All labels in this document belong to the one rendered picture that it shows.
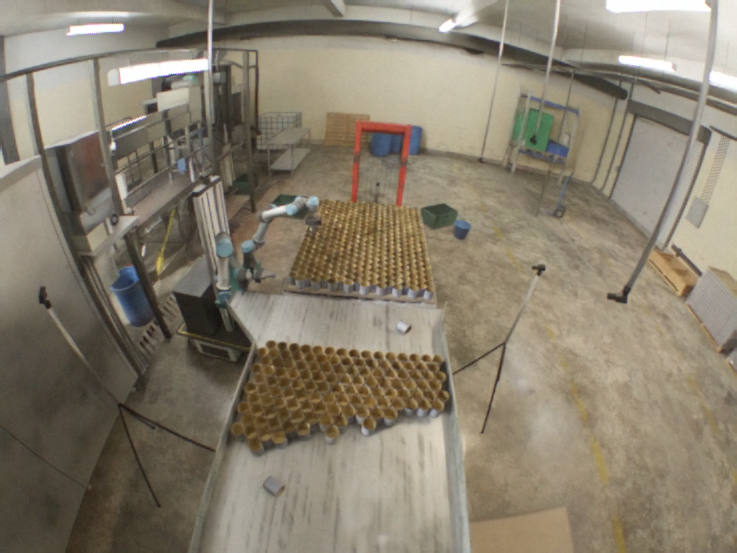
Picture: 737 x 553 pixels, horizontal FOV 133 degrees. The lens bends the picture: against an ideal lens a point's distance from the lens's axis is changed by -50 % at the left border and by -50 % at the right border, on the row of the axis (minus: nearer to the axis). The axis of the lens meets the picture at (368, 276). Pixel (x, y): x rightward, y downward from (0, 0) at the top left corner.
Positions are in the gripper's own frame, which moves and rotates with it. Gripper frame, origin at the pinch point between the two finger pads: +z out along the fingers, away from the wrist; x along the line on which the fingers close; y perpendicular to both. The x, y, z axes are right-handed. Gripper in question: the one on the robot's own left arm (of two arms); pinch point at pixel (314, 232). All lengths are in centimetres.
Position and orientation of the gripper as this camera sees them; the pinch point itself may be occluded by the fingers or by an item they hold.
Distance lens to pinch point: 261.3
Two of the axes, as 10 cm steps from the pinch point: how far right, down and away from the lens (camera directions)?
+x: -10.0, -0.9, -0.1
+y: 0.5, -6.3, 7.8
